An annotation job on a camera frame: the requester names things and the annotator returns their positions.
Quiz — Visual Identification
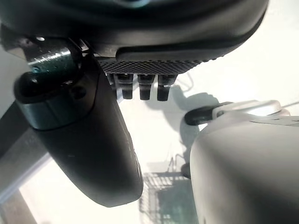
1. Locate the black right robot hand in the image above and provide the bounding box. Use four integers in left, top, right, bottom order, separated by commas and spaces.
0, 0, 269, 208

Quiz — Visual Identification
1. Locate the silver right robot leg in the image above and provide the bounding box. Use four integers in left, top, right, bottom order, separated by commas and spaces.
190, 99, 299, 224

